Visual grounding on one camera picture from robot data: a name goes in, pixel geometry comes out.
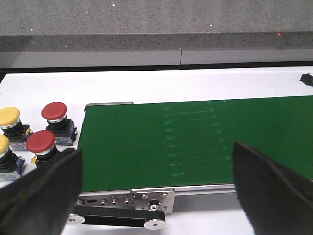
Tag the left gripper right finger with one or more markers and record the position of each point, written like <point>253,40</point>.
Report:
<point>275,199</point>

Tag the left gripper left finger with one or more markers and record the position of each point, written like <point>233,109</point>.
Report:
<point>40,202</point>

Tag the red button near row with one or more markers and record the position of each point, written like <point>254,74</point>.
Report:
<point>42,144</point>

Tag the red button row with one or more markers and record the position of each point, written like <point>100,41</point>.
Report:
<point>42,144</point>
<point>64,129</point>

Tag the yellow button far row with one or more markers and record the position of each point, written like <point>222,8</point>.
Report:
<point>17,132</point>

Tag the black drive timing belt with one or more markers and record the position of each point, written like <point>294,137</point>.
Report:
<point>152,220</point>

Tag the red button far row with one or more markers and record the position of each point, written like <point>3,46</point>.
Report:
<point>64,129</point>

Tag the green conveyor belt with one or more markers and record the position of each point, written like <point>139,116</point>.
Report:
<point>191,143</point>

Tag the far metal belt guard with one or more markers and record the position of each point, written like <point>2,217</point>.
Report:
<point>103,104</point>

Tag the grey speckled stone countertop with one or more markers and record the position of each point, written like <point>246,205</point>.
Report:
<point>117,25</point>

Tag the aluminium conveyor side rail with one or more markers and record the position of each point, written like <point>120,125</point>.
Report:
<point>190,190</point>

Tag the metal drive end bracket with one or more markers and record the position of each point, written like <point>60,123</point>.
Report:
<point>140,199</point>

